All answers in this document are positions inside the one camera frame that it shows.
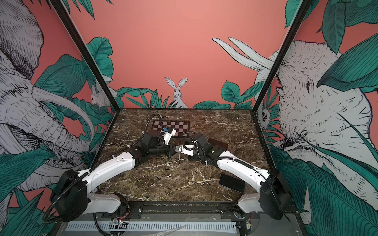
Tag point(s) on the purple smartphone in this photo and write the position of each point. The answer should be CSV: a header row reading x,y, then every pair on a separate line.
x,y
232,183

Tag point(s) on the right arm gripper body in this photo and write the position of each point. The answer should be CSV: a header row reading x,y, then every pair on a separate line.
x,y
197,156

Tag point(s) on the black corner frame post left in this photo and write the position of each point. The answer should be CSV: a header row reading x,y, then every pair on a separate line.
x,y
82,47

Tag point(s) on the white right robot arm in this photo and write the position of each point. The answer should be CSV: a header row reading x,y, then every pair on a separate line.
x,y
272,192

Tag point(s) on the dark chessboard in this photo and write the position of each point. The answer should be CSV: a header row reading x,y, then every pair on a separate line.
x,y
180,126

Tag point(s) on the black smartphone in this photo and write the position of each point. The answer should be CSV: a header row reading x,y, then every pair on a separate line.
x,y
214,142

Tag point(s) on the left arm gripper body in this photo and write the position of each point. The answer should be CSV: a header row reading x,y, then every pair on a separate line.
x,y
162,150

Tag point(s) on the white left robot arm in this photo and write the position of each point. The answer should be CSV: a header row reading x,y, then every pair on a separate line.
x,y
73,196

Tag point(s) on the black corner frame post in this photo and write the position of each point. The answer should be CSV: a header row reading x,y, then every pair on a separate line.
x,y
82,47
293,29

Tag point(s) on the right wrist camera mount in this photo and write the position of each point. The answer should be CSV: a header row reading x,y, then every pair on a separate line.
x,y
185,150

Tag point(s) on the black corner frame post right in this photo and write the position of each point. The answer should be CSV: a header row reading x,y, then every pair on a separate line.
x,y
293,29

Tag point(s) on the white slotted cable duct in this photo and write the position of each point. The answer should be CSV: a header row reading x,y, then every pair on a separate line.
x,y
151,226

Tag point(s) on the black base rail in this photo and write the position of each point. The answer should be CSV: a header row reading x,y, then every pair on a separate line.
x,y
226,210

